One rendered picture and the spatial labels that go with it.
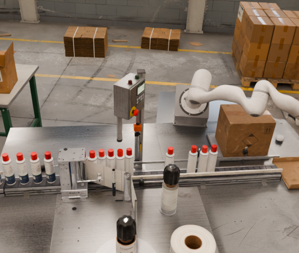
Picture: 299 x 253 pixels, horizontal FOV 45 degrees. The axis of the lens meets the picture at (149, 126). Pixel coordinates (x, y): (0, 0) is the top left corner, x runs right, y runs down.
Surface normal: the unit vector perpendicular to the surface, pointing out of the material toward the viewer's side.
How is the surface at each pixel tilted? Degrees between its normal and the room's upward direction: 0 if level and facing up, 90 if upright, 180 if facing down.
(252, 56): 91
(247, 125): 90
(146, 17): 90
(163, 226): 0
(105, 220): 0
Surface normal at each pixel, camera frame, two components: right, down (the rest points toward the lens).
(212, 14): -0.07, 0.55
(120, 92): -0.47, 0.47
